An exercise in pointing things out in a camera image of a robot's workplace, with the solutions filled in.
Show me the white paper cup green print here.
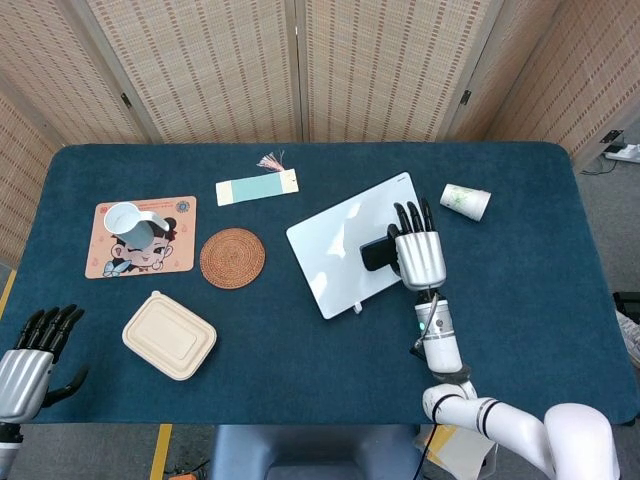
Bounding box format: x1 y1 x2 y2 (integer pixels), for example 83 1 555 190
439 182 492 223

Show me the cartoon face mouse pad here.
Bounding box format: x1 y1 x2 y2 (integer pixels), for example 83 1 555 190
84 195 198 280

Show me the beige lidded lunch box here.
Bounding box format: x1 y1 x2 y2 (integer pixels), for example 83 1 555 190
121 290 219 383

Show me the round woven rattan coaster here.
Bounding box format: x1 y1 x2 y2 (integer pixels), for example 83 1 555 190
199 227 267 290

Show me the blue tablecloth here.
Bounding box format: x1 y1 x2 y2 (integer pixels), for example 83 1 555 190
0 143 634 426

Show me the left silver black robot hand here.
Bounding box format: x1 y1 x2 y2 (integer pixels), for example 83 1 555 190
0 303 90 424

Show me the white tablet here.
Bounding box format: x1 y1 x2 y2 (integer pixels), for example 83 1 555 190
285 171 426 321

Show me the blue bookmark with tassel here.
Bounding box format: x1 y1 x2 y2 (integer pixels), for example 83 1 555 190
215 149 301 207

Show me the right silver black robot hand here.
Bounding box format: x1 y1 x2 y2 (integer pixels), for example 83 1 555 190
385 197 448 292

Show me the woven folding screen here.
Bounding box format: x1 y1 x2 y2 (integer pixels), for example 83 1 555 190
0 0 640 271

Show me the white measuring cup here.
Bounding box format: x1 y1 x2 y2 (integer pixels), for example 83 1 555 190
103 201 170 250

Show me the grey robot torso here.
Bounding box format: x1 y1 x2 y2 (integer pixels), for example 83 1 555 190
209 424 426 480

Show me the black cable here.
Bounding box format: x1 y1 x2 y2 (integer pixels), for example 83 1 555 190
413 424 437 480

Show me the white power strip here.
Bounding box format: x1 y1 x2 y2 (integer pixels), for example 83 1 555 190
603 142 640 162

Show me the black and blue eraser sponge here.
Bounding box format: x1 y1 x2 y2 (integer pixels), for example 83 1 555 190
359 238 401 273

